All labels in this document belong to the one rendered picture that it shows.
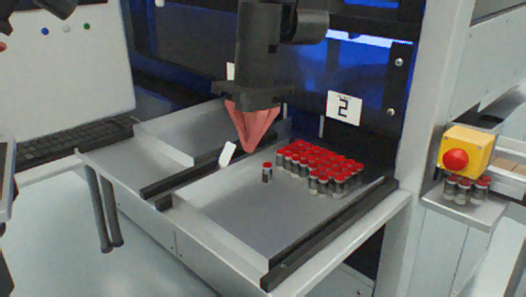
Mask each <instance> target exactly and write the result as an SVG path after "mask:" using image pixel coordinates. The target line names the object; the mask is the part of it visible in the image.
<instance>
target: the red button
mask: <svg viewBox="0 0 526 297"><path fill-rule="evenodd" d="M442 162H443V164H444V166H445V167H446V168H447V169H448V170H450V171H453V172H459V171H461V170H463V169H464V168H465V167H466V166H467V165H468V163H469V157H468V155H467V153H466V152H465V151H464V150H462V149H460V148H451V149H449V150H448V151H446V152H445V153H444V154H443V156H442Z"/></svg>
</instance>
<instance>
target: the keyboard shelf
mask: <svg viewBox="0 0 526 297"><path fill-rule="evenodd" d="M85 165H87V164H86V163H84V162H83V161H82V160H81V159H79V158H78V157H77V156H76V155H75V154H74V155H71V156H69V157H66V158H63V159H60V160H57V161H54V162H51V163H48V164H44V165H41V166H38V167H34V168H31V169H28V170H25V171H23V172H20V173H18V174H15V175H14V178H15V180H16V184H17V187H18V190H19V189H22V188H24V187H27V186H29V185H32V184H35V183H38V182H41V181H44V180H48V179H50V178H53V177H56V176H59V175H61V174H64V173H67V172H70V171H71V170H74V169H77V168H80V167H82V166H85Z"/></svg>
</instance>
